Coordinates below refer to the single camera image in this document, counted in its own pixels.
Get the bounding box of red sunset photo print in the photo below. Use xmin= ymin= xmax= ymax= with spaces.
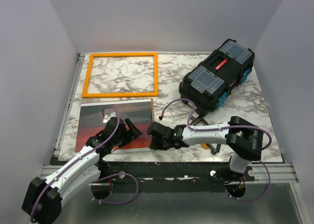
xmin=75 ymin=101 xmax=153 ymax=152

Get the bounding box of brown fibreboard backing board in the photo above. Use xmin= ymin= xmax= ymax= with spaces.
xmin=73 ymin=98 xmax=155 ymax=154

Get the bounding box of clear acrylic cover sheet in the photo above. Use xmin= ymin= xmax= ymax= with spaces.
xmin=73 ymin=100 xmax=154 ymax=153

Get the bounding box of orange wooden picture frame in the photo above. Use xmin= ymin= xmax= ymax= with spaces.
xmin=82 ymin=52 xmax=158 ymax=99

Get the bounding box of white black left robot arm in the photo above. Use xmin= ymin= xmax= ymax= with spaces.
xmin=22 ymin=117 xmax=142 ymax=224

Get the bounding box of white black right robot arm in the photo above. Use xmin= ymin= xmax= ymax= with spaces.
xmin=147 ymin=116 xmax=264 ymax=181

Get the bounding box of grey metal clamp tool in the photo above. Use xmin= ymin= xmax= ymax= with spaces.
xmin=190 ymin=116 xmax=221 ymax=155

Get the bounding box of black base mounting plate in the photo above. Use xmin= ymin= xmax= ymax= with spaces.
xmin=90 ymin=162 xmax=255 ymax=197

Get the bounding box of black plastic toolbox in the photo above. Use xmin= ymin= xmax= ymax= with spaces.
xmin=179 ymin=39 xmax=255 ymax=116

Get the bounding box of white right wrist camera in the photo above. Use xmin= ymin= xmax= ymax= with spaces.
xmin=158 ymin=115 xmax=172 ymax=124

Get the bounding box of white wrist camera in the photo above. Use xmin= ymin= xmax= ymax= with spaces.
xmin=158 ymin=115 xmax=172 ymax=124
xmin=103 ymin=112 xmax=116 ymax=123

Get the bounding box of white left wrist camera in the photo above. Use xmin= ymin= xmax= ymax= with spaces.
xmin=103 ymin=112 xmax=116 ymax=123

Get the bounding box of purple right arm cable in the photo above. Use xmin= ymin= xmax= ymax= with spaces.
xmin=159 ymin=98 xmax=272 ymax=202

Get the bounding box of aluminium extrusion rail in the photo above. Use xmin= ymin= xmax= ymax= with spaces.
xmin=40 ymin=163 xmax=299 ymax=184

